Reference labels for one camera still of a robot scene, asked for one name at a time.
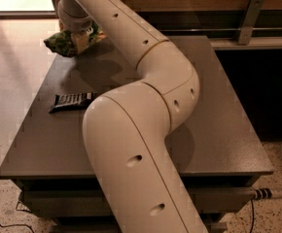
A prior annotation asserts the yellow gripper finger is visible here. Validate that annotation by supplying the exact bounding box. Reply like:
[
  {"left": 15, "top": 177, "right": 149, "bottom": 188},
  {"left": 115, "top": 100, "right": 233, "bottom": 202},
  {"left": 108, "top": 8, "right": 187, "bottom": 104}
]
[{"left": 71, "top": 31, "right": 88, "bottom": 54}]

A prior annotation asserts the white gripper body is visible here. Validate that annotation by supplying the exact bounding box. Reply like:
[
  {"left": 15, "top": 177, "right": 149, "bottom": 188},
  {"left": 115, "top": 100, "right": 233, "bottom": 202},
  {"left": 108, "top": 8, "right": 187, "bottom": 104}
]
[{"left": 57, "top": 0, "right": 92, "bottom": 32}]

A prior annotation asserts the green rice chip bag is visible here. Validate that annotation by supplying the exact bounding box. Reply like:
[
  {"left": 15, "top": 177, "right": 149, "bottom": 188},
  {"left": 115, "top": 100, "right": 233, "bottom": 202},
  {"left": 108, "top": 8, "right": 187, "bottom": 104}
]
[{"left": 44, "top": 22, "right": 106, "bottom": 57}]

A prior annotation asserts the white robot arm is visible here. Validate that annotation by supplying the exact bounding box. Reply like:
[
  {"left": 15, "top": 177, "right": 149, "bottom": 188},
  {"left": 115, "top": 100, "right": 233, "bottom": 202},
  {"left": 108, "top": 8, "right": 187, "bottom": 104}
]
[{"left": 72, "top": 0, "right": 208, "bottom": 233}]

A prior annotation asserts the black snack bar wrapper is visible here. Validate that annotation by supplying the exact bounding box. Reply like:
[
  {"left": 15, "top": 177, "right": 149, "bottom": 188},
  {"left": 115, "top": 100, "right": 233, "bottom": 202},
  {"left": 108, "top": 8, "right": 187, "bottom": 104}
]
[{"left": 49, "top": 92, "right": 95, "bottom": 114}]

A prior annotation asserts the upper grey drawer front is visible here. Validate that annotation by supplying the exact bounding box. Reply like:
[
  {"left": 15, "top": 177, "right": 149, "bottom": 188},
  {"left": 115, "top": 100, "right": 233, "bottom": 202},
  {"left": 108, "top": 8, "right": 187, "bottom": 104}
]
[{"left": 19, "top": 187, "right": 254, "bottom": 218}]

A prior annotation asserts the grey drawer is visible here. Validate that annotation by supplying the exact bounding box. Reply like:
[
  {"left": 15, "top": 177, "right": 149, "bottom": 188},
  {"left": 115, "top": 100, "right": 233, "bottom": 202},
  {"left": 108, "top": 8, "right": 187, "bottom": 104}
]
[
  {"left": 50, "top": 221, "right": 229, "bottom": 233},
  {"left": 19, "top": 187, "right": 254, "bottom": 218}
]

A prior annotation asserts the grey drawer cabinet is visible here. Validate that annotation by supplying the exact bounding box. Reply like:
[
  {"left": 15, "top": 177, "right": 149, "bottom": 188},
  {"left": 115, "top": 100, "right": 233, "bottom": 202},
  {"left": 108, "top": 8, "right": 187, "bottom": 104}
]
[{"left": 0, "top": 37, "right": 272, "bottom": 233}]

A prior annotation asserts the lower grey drawer front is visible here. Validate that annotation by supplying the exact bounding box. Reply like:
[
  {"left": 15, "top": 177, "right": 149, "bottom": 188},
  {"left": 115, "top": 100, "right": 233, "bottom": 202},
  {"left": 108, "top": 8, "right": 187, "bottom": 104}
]
[{"left": 50, "top": 221, "right": 229, "bottom": 233}]

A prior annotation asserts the white power strip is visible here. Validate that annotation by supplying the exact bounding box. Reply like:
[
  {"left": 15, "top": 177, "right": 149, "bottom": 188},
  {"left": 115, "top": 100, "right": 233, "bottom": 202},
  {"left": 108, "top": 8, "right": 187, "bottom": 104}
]
[{"left": 254, "top": 188, "right": 282, "bottom": 200}]

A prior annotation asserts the right metal wall bracket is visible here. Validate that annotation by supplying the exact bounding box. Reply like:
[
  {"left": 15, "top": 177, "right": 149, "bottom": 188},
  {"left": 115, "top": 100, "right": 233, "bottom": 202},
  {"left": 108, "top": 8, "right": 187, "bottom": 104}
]
[{"left": 235, "top": 0, "right": 265, "bottom": 46}]

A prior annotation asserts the horizontal metal rail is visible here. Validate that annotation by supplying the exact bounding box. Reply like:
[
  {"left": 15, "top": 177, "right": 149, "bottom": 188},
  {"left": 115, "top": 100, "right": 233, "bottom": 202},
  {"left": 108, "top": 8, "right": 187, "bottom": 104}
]
[{"left": 161, "top": 27, "right": 282, "bottom": 38}]

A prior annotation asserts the black floor cable left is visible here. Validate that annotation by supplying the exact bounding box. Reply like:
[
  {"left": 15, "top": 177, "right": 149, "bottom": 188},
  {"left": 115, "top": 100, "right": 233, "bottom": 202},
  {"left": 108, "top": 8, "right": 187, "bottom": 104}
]
[{"left": 0, "top": 208, "right": 36, "bottom": 233}]

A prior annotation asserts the black cable right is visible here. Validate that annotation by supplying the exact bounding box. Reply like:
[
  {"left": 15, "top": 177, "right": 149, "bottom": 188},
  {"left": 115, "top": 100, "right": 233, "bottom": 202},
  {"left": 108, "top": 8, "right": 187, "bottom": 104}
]
[{"left": 249, "top": 198, "right": 256, "bottom": 233}]

